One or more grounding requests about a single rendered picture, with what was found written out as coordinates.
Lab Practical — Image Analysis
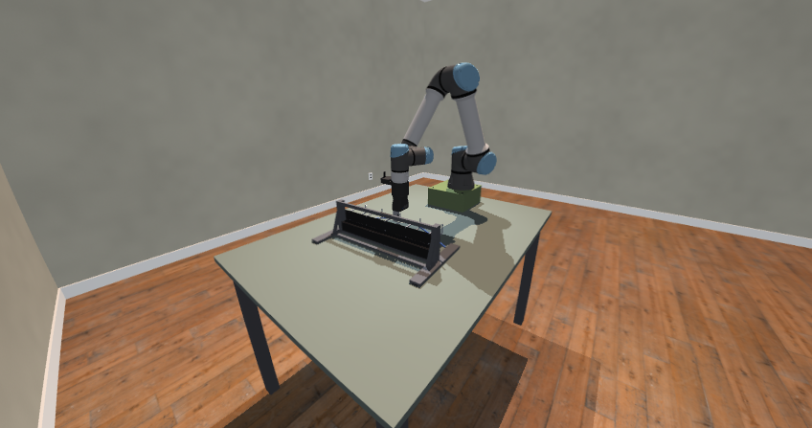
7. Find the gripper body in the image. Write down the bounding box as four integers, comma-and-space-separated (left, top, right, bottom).
381, 171, 409, 212

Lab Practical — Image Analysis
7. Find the black network patch panel rack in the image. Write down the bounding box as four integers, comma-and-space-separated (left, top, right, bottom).
312, 199, 460, 286

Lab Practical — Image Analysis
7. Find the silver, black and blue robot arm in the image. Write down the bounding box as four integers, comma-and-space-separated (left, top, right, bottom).
391, 63, 497, 191

